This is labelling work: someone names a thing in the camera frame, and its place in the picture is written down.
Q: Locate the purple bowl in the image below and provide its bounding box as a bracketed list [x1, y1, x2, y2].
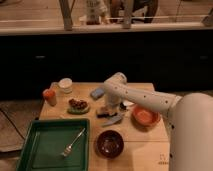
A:
[95, 130, 124, 159]

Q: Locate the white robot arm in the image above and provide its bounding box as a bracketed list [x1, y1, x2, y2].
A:
[103, 72, 213, 171]

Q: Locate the orange bowl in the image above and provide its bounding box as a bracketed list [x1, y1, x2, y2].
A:
[132, 106, 161, 127]

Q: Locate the blue sponge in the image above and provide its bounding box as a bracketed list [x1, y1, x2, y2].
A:
[90, 87, 104, 100]

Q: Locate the green plate with food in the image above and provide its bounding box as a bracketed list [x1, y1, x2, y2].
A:
[67, 99, 90, 115]

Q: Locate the white cup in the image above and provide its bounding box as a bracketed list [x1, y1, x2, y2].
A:
[58, 78, 72, 93]

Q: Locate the orange bottle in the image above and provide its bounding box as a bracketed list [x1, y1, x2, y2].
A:
[42, 89, 57, 106]

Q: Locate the silver fork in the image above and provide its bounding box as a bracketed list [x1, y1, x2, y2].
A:
[61, 128, 85, 157]

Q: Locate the green tray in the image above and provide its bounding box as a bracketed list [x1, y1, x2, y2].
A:
[16, 119, 90, 171]

